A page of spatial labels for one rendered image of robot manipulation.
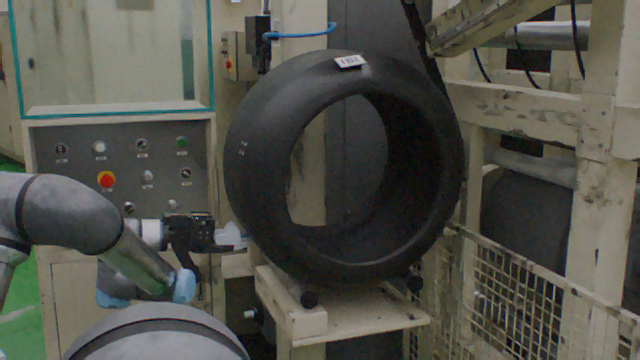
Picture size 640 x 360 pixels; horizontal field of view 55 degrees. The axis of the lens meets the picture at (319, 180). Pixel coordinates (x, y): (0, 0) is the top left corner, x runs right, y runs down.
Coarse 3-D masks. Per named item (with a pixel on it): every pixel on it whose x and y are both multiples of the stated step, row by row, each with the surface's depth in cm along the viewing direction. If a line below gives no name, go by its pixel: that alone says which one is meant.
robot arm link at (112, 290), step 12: (96, 276) 135; (108, 276) 133; (120, 276) 133; (96, 288) 134; (108, 288) 133; (120, 288) 133; (132, 288) 132; (96, 300) 135; (108, 300) 133; (120, 300) 134
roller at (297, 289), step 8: (264, 256) 173; (272, 264) 166; (280, 272) 159; (288, 280) 153; (296, 280) 151; (288, 288) 153; (296, 288) 148; (304, 288) 146; (296, 296) 147; (304, 296) 144; (312, 296) 144; (304, 304) 144; (312, 304) 145
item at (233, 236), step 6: (234, 228) 144; (228, 234) 144; (234, 234) 144; (240, 234) 145; (216, 240) 143; (222, 240) 143; (228, 240) 144; (234, 240) 144; (240, 240) 145; (240, 246) 145; (246, 246) 146
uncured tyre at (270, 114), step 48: (288, 96) 133; (336, 96) 134; (384, 96) 169; (432, 96) 143; (240, 144) 139; (288, 144) 133; (432, 144) 166; (240, 192) 138; (384, 192) 176; (432, 192) 165; (288, 240) 138; (336, 240) 173; (384, 240) 170; (432, 240) 152; (336, 288) 150
